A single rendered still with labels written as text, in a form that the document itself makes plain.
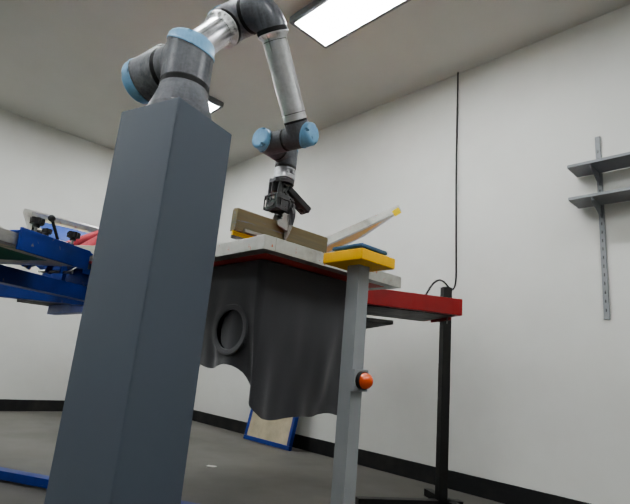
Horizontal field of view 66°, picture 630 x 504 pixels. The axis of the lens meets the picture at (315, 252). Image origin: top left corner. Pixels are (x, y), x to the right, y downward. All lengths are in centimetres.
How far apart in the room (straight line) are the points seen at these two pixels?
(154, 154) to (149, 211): 13
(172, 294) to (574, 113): 300
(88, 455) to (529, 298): 275
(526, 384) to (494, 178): 138
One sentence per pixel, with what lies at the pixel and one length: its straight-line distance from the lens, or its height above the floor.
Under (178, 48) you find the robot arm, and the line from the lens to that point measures 126.
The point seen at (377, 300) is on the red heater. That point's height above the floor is 104.
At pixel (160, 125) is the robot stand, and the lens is 112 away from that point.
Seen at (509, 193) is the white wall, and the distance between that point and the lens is 354.
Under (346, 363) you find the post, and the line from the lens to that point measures 118.
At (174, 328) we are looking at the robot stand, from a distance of 104.
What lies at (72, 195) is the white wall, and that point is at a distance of 613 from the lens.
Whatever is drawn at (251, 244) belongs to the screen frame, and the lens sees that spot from 129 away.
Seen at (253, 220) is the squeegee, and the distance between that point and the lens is 158.
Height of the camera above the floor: 67
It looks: 13 degrees up
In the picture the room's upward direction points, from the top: 5 degrees clockwise
